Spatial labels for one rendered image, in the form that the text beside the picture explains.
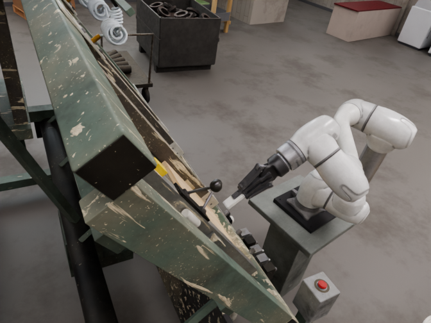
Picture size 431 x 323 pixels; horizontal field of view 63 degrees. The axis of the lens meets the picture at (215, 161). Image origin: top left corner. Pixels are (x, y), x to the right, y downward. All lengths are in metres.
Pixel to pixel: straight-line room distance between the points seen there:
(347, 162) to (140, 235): 0.70
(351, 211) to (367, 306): 1.09
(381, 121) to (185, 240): 1.10
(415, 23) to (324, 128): 8.88
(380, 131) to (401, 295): 1.80
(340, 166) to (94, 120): 0.77
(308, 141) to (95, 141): 0.73
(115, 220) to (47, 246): 2.30
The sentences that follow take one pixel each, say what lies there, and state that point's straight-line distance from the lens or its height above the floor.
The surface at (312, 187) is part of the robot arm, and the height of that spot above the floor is 0.98.
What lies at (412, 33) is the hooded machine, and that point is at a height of 0.31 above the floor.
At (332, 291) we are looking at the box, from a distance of 1.68.
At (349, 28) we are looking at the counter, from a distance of 9.09.
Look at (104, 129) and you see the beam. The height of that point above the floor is 1.90.
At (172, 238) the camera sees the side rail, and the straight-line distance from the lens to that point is 0.75.
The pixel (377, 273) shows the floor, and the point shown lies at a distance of 3.21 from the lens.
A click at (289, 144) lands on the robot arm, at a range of 1.14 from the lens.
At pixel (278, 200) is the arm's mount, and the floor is 0.78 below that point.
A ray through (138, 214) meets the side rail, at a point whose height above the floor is 1.73.
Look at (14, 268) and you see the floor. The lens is 2.87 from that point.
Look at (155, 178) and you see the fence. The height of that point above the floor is 1.58.
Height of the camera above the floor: 2.20
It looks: 36 degrees down
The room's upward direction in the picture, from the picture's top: 10 degrees clockwise
